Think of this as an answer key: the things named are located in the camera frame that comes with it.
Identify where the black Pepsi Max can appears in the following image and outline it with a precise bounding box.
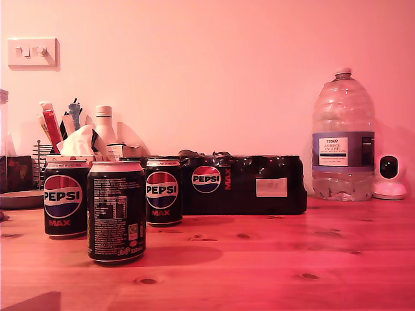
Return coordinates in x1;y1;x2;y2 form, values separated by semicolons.
145;157;184;227
43;159;89;240
86;161;147;267

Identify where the black Pepsi Max multipack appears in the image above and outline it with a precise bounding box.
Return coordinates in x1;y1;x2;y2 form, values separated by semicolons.
119;149;308;216

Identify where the small white carton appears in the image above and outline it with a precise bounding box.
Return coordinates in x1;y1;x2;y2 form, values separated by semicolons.
106;142;143;162

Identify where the white bottle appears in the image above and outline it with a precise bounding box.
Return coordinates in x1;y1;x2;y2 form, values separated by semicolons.
92;105;118;162

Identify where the black white striped sachet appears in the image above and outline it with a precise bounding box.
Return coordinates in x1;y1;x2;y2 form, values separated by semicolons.
59;111;77;141
91;128;105;153

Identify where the white tissue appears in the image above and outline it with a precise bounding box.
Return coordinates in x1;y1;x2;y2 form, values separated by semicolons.
60;124;95;156

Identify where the pale blue packet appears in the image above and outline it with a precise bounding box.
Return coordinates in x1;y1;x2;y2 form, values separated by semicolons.
66;97;82;130

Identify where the large clear water bottle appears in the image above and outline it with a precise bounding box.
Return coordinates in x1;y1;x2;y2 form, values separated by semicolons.
311;67;376;202

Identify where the dark printed box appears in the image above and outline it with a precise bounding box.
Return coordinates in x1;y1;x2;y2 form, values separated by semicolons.
0;155;33;194

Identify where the grey plate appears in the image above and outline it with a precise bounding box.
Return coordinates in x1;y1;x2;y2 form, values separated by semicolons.
0;190;45;210

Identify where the wire basket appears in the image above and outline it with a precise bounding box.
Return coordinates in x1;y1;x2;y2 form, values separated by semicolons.
31;139;61;190

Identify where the small white round camera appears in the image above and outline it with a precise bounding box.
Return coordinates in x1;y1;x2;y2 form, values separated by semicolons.
372;154;407;201

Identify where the white wall switch plate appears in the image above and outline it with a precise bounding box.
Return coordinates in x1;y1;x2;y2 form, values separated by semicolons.
6;38;60;71

